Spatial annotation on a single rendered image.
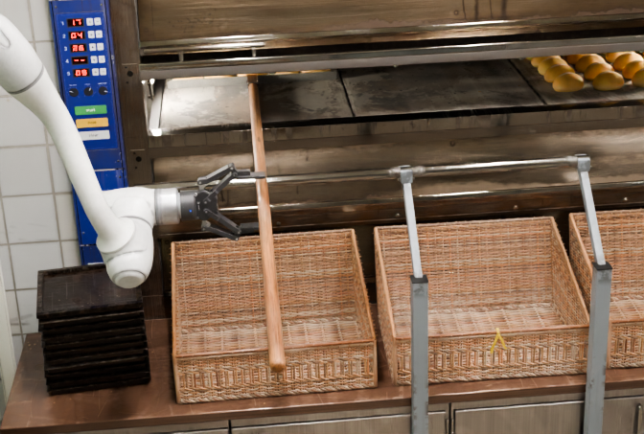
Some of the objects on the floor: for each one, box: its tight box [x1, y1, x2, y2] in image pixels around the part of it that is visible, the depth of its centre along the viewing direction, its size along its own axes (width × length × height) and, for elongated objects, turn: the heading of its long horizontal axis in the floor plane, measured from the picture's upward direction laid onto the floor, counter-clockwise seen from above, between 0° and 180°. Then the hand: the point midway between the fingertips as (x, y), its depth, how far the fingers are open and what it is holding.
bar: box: [133, 154, 613, 434], centre depth 330 cm, size 31×127×118 cm, turn 100°
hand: (262, 200), depth 298 cm, fingers open, 13 cm apart
